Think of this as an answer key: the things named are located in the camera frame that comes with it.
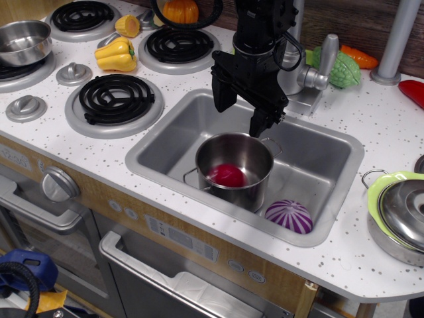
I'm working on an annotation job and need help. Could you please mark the silver stove knob centre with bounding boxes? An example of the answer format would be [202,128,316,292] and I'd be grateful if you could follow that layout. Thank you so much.
[56,62,93,86]

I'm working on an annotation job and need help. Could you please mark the front black stove burner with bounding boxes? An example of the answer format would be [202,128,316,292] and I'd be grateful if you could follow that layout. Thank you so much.
[64,74,164,139]

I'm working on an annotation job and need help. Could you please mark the orange toy carrot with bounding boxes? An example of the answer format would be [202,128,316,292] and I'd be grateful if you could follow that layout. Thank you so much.
[341,45,378,70]

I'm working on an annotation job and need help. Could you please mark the light green plate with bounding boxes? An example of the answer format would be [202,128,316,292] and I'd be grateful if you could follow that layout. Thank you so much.
[362,170,423,252]

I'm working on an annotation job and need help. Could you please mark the small steel bowl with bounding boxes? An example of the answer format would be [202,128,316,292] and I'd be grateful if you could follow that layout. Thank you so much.
[1,20,52,67]

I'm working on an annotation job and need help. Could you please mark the back left black burner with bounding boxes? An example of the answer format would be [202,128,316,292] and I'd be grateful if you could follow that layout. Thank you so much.
[44,1,121,42]

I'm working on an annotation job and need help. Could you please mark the yellow toy corn piece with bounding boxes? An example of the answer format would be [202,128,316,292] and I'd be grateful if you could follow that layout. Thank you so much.
[115,15,140,38]

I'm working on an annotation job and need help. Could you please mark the left edge stove burner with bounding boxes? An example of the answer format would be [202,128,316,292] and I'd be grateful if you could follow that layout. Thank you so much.
[1,53,56,93]

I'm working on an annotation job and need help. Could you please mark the black cable hose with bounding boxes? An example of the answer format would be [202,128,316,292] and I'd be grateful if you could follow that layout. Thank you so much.
[0,261,40,315]

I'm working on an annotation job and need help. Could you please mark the yellow toy bell pepper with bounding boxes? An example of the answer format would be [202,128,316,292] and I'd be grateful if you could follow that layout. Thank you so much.
[94,37,137,72]

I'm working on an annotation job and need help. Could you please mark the grey vertical pole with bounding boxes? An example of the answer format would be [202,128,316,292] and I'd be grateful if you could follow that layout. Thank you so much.
[370,0,421,86]

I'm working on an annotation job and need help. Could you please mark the steel pot lid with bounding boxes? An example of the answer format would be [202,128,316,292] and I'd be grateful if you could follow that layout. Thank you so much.
[378,180,423,252]

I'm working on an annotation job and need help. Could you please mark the silver oven dial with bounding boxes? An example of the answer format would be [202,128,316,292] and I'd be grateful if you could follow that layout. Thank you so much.
[40,166,80,203]

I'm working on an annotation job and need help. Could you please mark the silver dishwasher door handle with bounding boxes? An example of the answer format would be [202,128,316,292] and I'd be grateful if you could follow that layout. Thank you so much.
[98,231,294,318]

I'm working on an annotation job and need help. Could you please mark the blue clamp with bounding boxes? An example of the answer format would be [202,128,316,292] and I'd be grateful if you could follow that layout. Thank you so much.
[1,249,59,297]

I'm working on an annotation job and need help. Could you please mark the silver stove knob left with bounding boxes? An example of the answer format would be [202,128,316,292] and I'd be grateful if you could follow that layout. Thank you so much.
[5,95,47,123]

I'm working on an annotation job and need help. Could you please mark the orange toy pumpkin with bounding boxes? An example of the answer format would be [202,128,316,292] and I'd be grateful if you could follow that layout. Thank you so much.
[162,0,199,24]

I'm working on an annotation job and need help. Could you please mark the steel pan with handle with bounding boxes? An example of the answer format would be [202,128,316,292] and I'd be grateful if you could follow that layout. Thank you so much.
[362,169,423,267]

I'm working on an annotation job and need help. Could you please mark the red toy sweet potato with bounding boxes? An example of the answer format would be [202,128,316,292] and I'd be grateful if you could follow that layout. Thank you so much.
[206,164,247,187]

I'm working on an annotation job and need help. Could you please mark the purple white striped onion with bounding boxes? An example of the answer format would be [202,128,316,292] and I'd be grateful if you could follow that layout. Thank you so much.
[264,199,313,235]

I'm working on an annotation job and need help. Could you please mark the silver stove knob near pepper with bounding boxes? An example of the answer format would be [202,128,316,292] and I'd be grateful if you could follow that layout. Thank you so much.
[97,32,121,48]

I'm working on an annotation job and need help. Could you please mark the grey toy sink basin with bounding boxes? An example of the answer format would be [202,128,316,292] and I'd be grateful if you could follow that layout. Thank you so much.
[125,89,365,248]

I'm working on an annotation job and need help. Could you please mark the stainless steel pot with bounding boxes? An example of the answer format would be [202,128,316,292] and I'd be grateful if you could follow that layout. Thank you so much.
[183,132,283,213]

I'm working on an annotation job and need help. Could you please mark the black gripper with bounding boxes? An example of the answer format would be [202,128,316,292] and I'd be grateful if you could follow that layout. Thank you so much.
[211,42,288,138]

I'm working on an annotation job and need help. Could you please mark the silver toy faucet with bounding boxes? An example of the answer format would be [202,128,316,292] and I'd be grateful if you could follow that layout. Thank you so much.
[278,1,339,116]

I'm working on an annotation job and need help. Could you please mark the silver back stove knob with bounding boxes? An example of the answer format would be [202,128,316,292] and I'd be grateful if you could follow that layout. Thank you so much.
[136,9,157,31]

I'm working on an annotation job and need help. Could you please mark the green toy vegetable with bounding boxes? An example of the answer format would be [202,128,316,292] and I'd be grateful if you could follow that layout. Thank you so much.
[307,46,361,88]

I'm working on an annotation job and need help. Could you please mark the red toy pepper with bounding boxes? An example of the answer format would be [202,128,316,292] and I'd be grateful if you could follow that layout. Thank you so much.
[398,80,424,108]

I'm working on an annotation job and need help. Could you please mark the silver oven door handle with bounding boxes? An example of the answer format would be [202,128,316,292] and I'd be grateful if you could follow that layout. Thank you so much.
[1,176,87,235]

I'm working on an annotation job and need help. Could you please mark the back right black burner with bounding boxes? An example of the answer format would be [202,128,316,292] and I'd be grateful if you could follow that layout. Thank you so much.
[138,28,221,76]

